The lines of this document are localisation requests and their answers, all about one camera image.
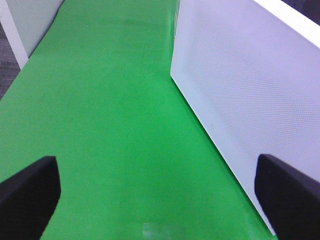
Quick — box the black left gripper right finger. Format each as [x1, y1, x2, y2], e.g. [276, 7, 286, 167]
[254, 154, 320, 240]

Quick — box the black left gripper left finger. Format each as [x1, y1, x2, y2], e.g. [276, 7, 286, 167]
[0, 156, 61, 240]

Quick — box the white microwave door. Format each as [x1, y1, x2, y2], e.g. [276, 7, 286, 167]
[170, 0, 320, 229]

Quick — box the clear tape patch left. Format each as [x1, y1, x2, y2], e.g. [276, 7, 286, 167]
[142, 222, 185, 240]

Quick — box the white microwave oven body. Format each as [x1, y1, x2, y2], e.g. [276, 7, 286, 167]
[256, 0, 320, 48]

